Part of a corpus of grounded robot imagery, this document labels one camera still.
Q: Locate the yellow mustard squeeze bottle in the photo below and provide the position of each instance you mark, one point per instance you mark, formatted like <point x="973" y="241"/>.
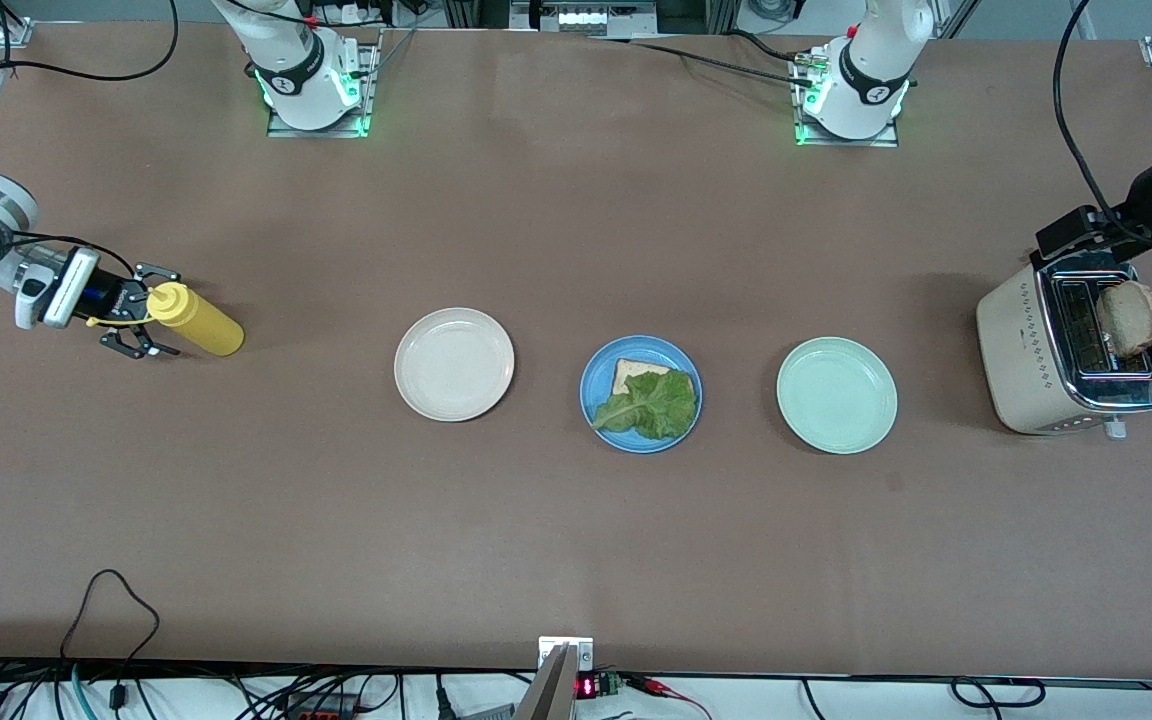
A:
<point x="201" y="325"/>

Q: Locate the white metal bracket plate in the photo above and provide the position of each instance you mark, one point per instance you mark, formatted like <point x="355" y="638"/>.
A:
<point x="581" y="650"/>

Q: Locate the beige round plate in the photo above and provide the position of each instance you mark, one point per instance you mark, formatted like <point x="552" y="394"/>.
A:
<point x="454" y="365"/>

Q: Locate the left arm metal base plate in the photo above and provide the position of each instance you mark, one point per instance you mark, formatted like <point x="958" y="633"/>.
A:
<point x="881" y="142"/>

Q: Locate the orange connector block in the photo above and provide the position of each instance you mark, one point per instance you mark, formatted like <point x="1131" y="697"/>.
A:
<point x="326" y="713"/>

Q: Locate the beige chrome toaster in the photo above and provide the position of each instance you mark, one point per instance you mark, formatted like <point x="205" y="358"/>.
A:
<point x="1021" y="350"/>

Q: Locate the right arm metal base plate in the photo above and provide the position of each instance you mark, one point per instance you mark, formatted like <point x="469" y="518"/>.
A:
<point x="281" y="130"/>

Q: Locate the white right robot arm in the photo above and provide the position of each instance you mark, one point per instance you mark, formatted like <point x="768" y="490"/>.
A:
<point x="296" y="60"/>

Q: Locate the brown bread slice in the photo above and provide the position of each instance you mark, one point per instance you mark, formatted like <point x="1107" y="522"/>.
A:
<point x="1131" y="320"/>
<point x="631" y="372"/>

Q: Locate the grey lit control box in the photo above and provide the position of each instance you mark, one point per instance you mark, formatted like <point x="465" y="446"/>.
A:
<point x="581" y="18"/>

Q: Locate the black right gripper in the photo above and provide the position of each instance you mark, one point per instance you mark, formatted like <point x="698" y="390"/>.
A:
<point x="112" y="299"/>

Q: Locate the small black adapter plug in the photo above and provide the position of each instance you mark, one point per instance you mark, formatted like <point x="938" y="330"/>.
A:
<point x="118" y="695"/>

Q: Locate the red digit display board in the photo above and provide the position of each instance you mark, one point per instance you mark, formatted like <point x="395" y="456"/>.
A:
<point x="591" y="686"/>

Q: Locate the green lettuce leaf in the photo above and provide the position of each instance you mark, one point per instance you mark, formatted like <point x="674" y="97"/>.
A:
<point x="656" y="405"/>

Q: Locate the light green round plate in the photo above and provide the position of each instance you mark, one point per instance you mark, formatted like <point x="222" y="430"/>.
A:
<point x="836" y="395"/>

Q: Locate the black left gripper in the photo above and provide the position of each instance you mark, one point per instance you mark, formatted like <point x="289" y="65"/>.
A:
<point x="1145" y="196"/>

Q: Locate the blue round plate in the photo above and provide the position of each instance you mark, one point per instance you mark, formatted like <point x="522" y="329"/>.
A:
<point x="641" y="446"/>

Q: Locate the grey aluminium camera post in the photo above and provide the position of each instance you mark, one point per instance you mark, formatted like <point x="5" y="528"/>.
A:
<point x="546" y="695"/>

